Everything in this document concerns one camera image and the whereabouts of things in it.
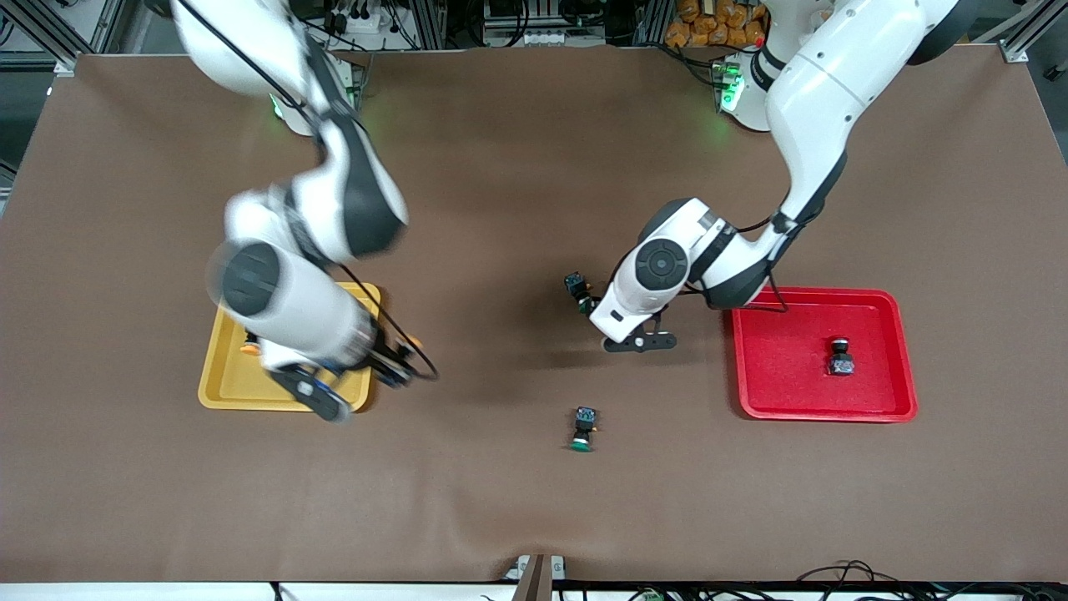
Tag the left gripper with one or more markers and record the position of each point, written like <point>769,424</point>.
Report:
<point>579,291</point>

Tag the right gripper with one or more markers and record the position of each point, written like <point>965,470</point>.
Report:
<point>385,357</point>

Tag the yellow push button switch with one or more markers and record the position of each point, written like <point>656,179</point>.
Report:
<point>415,342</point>
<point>249,344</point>

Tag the red push button switch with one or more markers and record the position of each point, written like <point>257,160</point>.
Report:
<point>840,359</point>

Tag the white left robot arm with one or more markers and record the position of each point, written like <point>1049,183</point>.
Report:
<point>818,100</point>

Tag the yellow plastic tray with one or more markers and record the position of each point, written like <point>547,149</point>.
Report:
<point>225,376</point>

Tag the red plastic tray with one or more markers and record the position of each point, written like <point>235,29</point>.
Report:
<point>784,376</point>

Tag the brown table mat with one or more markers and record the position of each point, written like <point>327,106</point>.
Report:
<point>534,501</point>

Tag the grey control equipment rack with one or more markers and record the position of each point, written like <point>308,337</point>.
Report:
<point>534,21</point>

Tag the pile of orange bags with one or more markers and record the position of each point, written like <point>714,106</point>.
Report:
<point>713,21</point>

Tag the white power strip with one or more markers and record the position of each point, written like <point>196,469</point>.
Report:
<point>359,17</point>

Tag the green push button switch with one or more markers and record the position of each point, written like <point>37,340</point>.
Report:
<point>574,285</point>
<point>584,421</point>

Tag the aluminium frame post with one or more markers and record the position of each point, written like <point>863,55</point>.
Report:
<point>37,33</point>
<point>1014,46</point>

